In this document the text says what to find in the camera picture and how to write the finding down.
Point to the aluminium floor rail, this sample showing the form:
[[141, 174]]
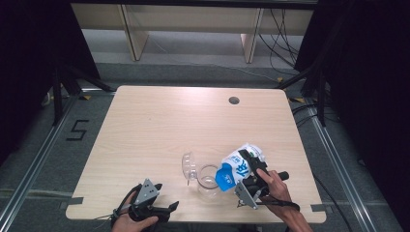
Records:
[[35, 161], [341, 174]]

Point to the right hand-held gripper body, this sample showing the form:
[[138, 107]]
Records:
[[246, 193]]

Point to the yellow black tape marker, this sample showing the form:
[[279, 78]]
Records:
[[85, 97], [297, 100]]

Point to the person's left hand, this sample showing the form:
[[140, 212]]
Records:
[[129, 225]]

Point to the black metal stand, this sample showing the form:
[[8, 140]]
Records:
[[321, 96], [58, 96]]

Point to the clear glass measuring jug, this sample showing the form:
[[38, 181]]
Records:
[[208, 180]]

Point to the person's right hand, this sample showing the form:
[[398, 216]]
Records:
[[277, 193]]

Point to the black curtain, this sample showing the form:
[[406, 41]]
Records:
[[29, 64], [370, 80]]

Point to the white and blue milk bag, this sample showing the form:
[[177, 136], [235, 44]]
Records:
[[232, 170]]

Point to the beige wooden shelf unit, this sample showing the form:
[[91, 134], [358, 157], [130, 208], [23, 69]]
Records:
[[193, 17]]

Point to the grey tape strip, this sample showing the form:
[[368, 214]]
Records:
[[75, 200], [318, 208]]

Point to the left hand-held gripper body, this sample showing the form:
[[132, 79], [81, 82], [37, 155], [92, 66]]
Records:
[[146, 193]]

